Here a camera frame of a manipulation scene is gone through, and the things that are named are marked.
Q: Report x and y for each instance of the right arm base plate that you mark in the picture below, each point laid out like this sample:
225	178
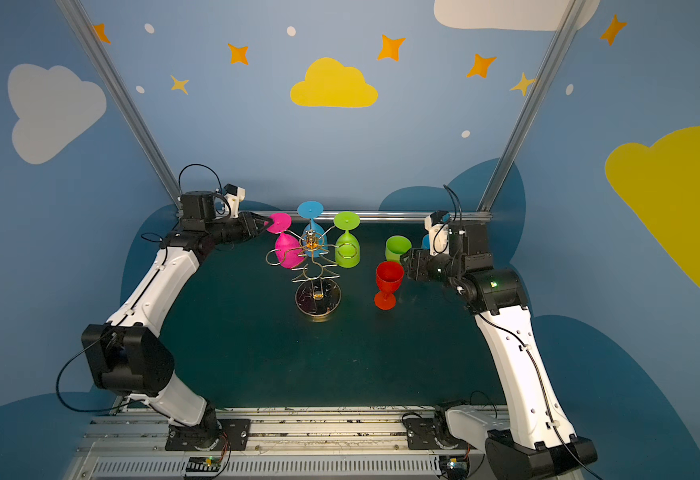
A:
422	434

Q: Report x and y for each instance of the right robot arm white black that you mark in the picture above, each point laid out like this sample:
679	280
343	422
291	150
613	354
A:
537	441

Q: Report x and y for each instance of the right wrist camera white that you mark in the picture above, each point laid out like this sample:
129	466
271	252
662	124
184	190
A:
437	226

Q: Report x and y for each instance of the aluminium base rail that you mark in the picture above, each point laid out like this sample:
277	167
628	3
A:
283	443

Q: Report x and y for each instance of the left circuit board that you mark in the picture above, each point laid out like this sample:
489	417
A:
202	467

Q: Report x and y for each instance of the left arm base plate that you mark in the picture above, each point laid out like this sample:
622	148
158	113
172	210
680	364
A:
225	433

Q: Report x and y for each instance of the aluminium frame right post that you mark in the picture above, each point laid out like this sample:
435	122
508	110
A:
550	65

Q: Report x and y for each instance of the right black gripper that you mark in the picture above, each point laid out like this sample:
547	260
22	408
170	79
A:
414	265

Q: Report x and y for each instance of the pink wine glass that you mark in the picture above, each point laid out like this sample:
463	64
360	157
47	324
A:
288	249

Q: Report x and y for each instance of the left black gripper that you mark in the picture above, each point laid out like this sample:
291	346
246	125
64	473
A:
248	225

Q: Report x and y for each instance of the gold wire wine glass rack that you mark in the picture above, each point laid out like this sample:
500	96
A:
318	293

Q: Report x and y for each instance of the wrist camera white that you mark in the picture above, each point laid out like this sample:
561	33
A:
437	226
233	197

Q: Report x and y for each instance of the red wine glass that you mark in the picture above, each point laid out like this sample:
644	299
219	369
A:
389	278

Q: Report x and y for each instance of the circuit board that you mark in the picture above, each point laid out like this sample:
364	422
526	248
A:
202	467
453	468

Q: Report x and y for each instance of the right circuit board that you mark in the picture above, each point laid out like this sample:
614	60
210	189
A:
453	468

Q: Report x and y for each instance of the green wine glass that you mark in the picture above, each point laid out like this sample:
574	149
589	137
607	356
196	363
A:
347	250
396	246

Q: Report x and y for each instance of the aluminium frame left post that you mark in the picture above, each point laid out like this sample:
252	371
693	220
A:
79	22

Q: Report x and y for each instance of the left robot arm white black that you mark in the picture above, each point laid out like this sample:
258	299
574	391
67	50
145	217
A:
125	354

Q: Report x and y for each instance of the blue wine glass back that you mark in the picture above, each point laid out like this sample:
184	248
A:
311	211

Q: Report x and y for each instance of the aluminium frame back bar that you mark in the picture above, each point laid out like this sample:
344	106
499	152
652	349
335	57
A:
383	216

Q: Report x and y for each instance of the green wine glass back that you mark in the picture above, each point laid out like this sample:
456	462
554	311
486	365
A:
347	250

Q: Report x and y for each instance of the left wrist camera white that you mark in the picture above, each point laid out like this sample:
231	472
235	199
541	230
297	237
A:
233	197

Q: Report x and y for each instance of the aluminium frame post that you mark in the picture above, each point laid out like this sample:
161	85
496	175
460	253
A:
79	22
550	65

